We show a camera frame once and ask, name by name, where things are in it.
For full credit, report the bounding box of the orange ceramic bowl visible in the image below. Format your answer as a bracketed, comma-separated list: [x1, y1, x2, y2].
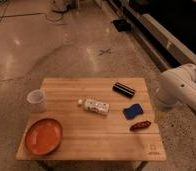
[24, 118, 63, 156]

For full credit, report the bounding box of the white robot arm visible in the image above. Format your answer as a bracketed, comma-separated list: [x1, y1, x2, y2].
[156, 64, 196, 112]

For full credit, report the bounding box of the white plastic bottle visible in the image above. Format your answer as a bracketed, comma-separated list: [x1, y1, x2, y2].
[78, 99, 110, 115]

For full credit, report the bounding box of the wooden folding table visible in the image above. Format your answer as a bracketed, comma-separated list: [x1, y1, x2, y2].
[15, 77, 168, 171]

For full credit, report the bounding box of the blue sponge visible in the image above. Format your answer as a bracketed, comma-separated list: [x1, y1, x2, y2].
[123, 104, 144, 120]

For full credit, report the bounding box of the dark red sausage toy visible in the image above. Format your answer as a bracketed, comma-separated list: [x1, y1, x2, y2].
[130, 121, 151, 131]

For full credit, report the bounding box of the white plastic cup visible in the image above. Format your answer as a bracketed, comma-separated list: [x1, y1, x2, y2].
[27, 89, 46, 113]

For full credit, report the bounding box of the black floor box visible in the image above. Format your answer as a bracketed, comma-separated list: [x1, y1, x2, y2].
[112, 19, 131, 32]

